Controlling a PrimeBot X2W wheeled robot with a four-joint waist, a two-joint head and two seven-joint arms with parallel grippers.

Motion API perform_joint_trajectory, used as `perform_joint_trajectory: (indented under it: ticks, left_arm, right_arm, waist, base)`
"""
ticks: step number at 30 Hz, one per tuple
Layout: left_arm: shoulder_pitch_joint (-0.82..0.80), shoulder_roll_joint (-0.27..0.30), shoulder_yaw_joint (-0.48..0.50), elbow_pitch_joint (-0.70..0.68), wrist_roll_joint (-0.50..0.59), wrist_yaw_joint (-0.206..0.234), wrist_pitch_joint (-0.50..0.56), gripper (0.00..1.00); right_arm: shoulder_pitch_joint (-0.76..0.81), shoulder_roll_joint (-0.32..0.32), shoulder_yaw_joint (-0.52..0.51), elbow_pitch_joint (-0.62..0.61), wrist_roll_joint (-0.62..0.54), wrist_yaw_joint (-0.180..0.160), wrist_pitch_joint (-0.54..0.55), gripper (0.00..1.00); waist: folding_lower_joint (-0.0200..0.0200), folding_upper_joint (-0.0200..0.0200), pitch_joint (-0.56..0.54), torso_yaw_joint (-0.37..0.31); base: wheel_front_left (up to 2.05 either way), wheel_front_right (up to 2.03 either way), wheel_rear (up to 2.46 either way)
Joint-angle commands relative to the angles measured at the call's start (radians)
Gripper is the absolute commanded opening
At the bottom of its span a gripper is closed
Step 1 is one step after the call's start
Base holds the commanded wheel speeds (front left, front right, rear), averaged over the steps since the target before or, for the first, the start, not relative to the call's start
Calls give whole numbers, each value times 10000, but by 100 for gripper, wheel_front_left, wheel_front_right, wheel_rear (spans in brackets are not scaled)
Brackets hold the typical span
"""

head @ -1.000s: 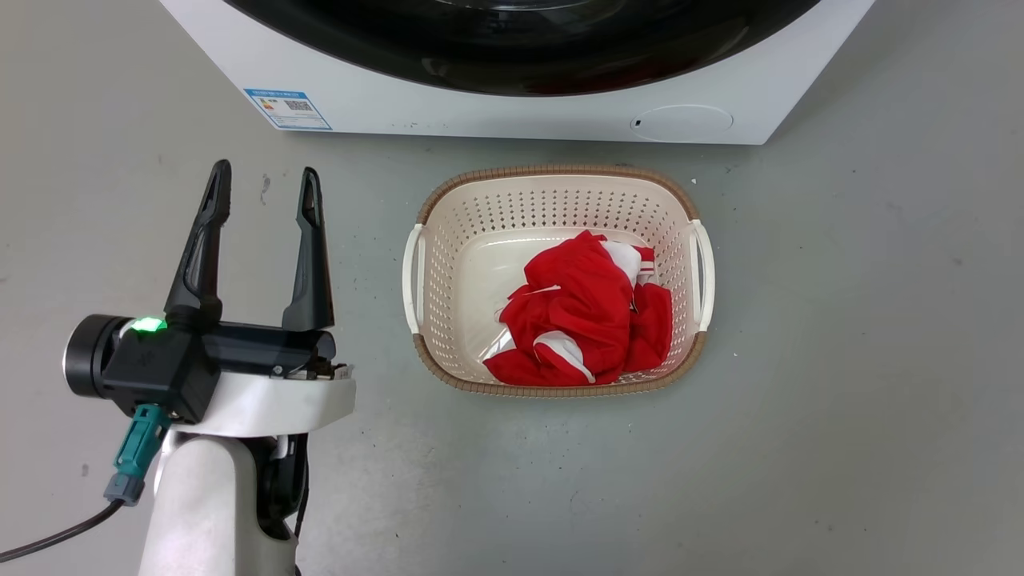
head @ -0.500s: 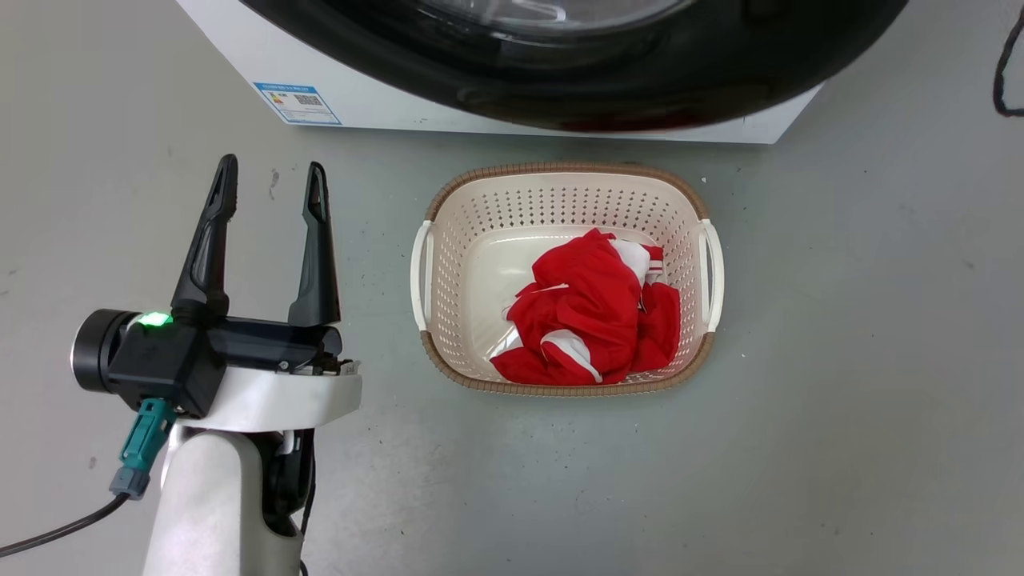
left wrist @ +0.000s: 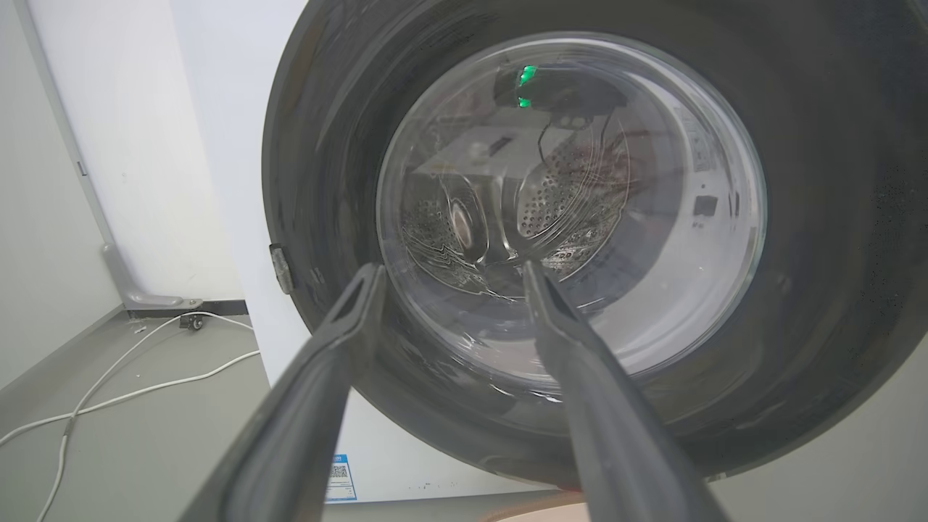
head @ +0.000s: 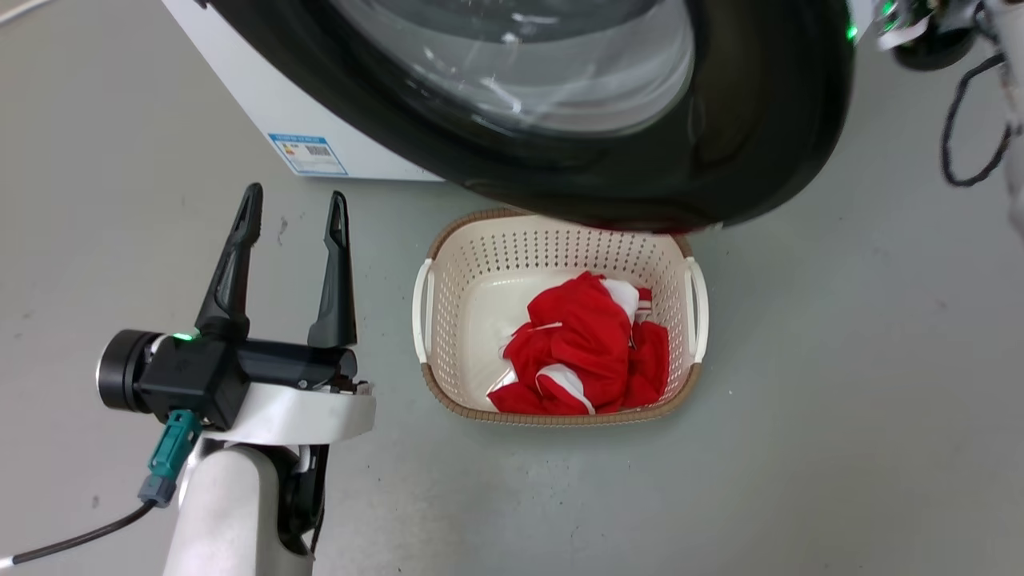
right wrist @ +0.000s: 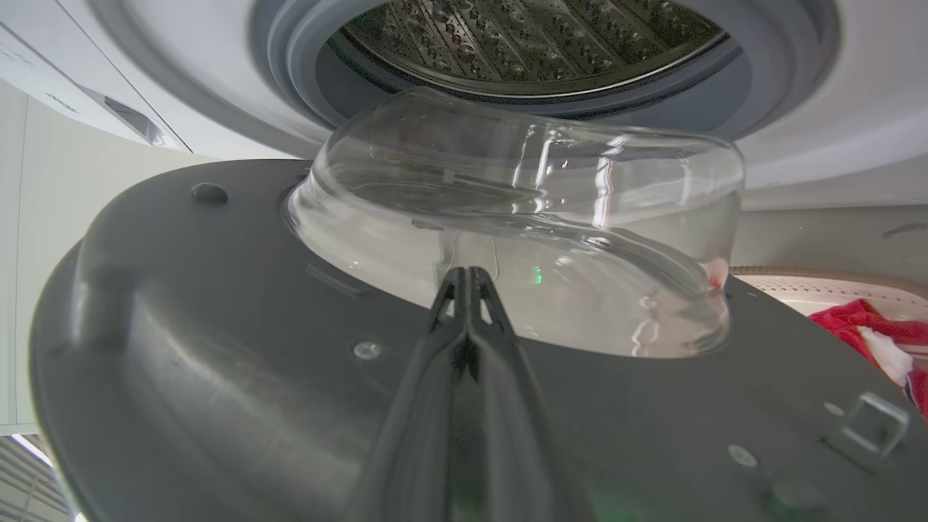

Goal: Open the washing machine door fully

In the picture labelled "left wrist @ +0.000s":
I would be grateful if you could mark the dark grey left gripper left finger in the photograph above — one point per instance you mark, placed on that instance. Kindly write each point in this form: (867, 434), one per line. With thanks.
(290, 428)

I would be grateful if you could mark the grey wheeled stand leg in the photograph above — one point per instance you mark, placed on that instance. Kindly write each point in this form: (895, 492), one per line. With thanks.
(138, 286)

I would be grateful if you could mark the blue QR code sticker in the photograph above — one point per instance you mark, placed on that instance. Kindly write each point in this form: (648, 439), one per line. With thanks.
(341, 477)

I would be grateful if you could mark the white partition panel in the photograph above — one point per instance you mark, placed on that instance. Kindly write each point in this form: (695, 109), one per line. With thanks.
(138, 145)

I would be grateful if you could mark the white washing machine body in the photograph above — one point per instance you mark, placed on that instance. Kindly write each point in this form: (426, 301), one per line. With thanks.
(239, 181)

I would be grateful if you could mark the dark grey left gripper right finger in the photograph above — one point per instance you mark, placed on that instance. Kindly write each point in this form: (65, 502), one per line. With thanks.
(616, 435)

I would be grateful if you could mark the dark round washing machine door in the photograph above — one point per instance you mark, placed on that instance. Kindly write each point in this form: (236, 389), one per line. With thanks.
(834, 217)

